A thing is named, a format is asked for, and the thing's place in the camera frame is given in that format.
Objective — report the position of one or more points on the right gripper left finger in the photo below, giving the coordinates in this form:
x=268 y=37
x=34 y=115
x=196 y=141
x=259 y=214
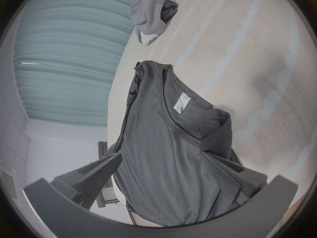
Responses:
x=94 y=180

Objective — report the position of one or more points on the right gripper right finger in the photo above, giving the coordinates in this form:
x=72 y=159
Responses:
x=237 y=172

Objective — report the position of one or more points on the black T-shirt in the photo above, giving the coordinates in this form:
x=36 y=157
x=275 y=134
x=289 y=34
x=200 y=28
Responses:
x=161 y=157

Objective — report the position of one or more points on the bed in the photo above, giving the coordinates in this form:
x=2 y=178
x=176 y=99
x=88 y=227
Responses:
x=247 y=71

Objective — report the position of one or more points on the pile of clothes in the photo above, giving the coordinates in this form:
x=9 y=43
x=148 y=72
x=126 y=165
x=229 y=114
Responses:
x=151 y=16

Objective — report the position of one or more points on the white ceiling vent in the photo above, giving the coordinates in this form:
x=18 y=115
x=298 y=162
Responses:
x=8 y=182

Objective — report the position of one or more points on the blue-green curtain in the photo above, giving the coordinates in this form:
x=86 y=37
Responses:
x=74 y=26
x=62 y=95

